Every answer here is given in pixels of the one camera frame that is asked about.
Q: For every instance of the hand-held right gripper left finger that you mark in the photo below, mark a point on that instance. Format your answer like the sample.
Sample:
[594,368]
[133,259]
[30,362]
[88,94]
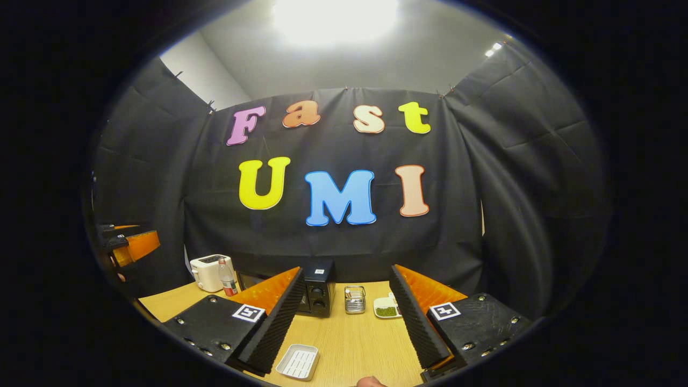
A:
[279,328]

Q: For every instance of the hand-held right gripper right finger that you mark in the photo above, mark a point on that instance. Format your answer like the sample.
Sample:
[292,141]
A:
[416,328]

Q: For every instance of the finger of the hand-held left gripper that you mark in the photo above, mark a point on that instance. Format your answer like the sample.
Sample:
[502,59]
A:
[137,246]
[118,229]

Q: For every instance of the black electric oven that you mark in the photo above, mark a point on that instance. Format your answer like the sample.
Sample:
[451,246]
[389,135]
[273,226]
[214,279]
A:
[320,293]

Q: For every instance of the white divided spice dish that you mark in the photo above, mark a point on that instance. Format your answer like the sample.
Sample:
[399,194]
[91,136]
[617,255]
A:
[384,310]

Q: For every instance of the white rectangular tray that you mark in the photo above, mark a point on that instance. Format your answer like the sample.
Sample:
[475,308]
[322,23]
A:
[297,363]

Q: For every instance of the clear plastic water bottle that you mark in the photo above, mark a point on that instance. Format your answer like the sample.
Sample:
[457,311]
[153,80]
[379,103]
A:
[228,285]

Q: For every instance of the white toaster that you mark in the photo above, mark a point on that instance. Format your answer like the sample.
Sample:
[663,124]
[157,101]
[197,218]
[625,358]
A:
[207,274]

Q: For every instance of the black backdrop cloth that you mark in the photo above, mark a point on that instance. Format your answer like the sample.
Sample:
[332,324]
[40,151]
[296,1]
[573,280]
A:
[333,242]

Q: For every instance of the small ceiling light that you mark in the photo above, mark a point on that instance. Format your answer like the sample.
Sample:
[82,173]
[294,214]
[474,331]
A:
[493,49]

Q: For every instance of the large ceiling light panel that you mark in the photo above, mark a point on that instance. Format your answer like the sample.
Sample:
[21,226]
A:
[336,19]

